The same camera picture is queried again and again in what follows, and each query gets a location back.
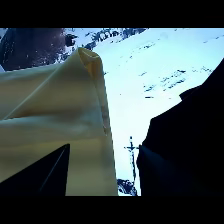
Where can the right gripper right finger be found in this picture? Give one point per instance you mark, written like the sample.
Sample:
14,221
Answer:
156,176

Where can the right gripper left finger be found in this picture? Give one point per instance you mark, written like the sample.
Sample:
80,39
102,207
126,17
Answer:
40,178

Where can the pale yellow shirt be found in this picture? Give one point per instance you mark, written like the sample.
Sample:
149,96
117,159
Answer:
56,106

